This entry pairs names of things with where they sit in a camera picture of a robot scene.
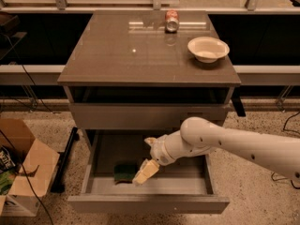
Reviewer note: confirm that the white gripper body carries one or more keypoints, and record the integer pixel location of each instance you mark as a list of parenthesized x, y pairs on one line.
[(158, 152)]

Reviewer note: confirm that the open grey middle drawer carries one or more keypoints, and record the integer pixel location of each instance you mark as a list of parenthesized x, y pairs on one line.
[(185, 187)]

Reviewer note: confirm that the green snack bag in box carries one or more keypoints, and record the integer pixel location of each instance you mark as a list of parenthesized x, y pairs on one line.
[(6, 180)]

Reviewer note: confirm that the grey drawer cabinet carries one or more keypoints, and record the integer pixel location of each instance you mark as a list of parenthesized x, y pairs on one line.
[(127, 57)]

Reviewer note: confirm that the closed grey upper drawer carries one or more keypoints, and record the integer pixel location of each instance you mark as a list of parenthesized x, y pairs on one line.
[(142, 117)]

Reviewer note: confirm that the open cardboard box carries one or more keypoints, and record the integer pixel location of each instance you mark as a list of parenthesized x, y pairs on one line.
[(37, 162)]

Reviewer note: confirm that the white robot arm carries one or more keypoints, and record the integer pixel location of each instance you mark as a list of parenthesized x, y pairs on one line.
[(198, 136)]

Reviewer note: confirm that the green yellow sponge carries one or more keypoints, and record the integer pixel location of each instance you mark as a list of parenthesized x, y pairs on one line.
[(124, 173)]

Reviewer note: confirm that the red soda can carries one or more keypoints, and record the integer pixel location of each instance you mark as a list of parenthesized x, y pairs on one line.
[(171, 21)]

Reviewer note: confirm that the white bowl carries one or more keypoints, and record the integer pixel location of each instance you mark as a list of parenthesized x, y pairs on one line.
[(208, 49)]

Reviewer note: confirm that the black bar on floor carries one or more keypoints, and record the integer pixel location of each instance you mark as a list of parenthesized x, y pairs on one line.
[(57, 184)]

